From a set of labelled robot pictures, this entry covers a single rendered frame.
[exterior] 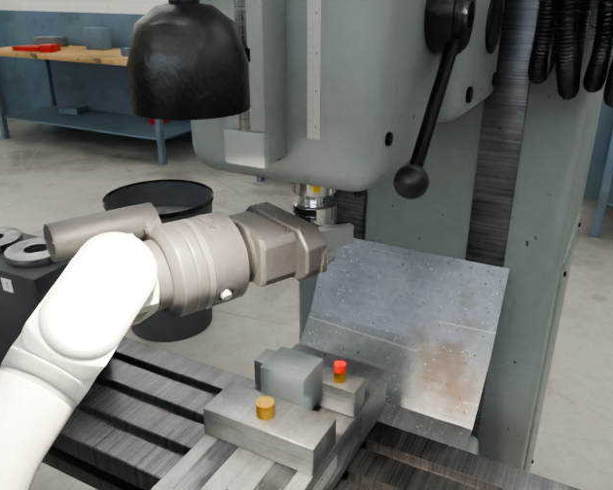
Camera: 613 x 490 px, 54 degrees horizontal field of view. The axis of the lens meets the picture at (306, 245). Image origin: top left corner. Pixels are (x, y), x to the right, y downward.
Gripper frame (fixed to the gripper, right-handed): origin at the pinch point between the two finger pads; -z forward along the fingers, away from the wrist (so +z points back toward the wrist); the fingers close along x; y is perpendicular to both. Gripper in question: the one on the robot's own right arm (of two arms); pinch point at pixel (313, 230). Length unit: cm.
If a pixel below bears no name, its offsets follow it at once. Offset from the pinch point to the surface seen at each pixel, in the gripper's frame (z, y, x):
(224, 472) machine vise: 13.2, 25.9, -1.1
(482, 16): -19.1, -21.7, -4.2
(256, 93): 11.2, -16.5, -6.5
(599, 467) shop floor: -135, 122, 15
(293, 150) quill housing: 7.2, -11.3, -6.1
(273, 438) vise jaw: 7.8, 22.4, -3.1
